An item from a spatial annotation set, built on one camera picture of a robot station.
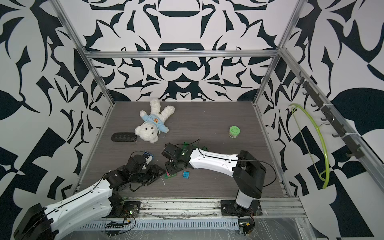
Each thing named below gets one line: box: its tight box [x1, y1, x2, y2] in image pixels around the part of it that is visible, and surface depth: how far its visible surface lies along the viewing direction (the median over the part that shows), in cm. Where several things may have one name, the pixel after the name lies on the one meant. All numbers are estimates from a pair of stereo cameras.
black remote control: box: [111, 132, 137, 142], surface depth 98 cm
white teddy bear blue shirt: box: [135, 98, 175, 144], surface depth 101 cm
